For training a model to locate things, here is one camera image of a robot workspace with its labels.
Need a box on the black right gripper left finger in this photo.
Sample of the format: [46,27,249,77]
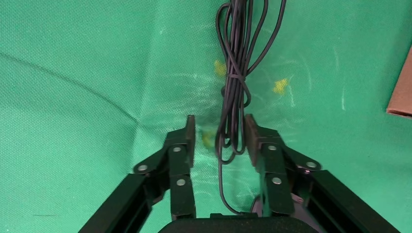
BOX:
[78,115,197,233]

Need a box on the open brown cardboard box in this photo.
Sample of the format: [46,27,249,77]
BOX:
[386,45,412,119]

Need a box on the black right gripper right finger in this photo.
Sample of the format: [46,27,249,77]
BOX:
[244,114,401,233]

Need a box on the black wired computer mouse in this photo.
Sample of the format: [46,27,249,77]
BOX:
[215,0,311,226]

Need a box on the green table mat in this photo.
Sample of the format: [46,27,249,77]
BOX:
[0,0,412,233]

